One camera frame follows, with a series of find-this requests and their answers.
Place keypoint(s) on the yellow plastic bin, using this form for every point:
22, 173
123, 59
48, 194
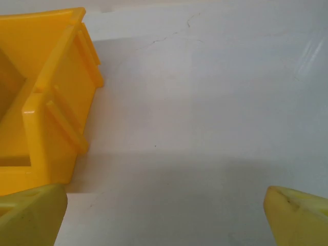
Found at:
64, 77

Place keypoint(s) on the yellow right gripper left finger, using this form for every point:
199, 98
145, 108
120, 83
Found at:
30, 217

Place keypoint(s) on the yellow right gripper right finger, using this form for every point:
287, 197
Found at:
302, 223

